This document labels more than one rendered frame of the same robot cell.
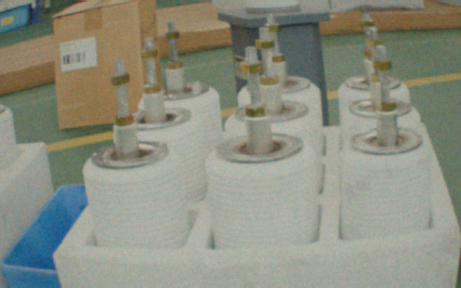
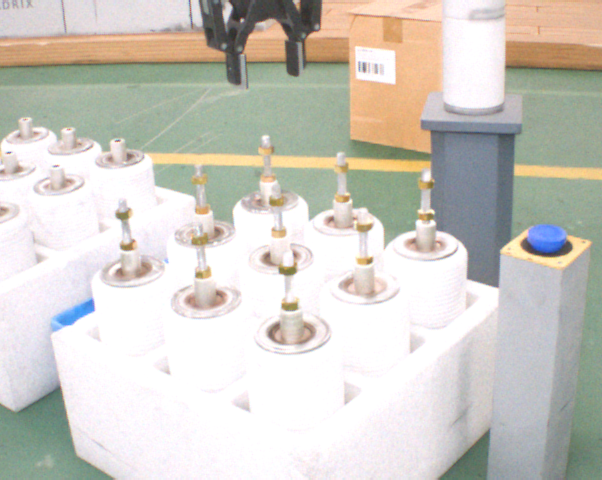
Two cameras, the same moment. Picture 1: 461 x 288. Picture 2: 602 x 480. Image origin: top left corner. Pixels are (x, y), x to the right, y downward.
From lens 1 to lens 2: 0.64 m
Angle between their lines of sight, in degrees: 31
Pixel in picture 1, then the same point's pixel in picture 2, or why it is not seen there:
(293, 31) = (473, 139)
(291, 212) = (202, 361)
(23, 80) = not seen: hidden behind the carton
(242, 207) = (170, 344)
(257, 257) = (164, 388)
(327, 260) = (202, 415)
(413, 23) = not seen: outside the picture
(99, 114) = (394, 136)
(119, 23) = (421, 43)
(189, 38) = (579, 52)
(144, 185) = (119, 303)
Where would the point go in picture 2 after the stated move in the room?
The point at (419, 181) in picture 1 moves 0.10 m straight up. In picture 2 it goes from (293, 385) to (287, 291)
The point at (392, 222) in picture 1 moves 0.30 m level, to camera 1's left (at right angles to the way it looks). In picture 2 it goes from (266, 408) to (46, 336)
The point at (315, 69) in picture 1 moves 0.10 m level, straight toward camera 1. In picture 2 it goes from (494, 183) to (461, 206)
